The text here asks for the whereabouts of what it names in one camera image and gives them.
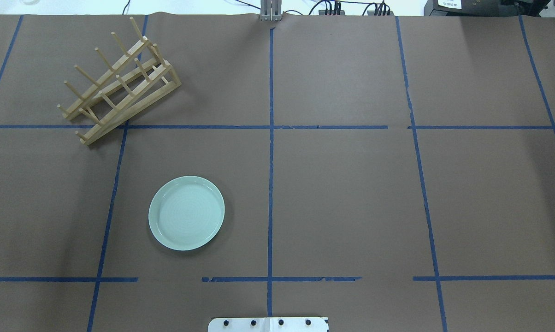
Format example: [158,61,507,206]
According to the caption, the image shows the aluminium frame post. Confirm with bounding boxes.
[260,0,283,22]

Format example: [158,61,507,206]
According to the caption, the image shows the wooden dish rack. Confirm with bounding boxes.
[57,17,182,146]

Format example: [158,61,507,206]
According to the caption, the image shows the black box device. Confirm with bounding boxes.
[423,0,550,17]

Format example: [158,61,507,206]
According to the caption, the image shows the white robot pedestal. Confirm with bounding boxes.
[207,316,330,332]

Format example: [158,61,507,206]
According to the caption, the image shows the light green plate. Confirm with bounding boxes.
[148,176,225,251]

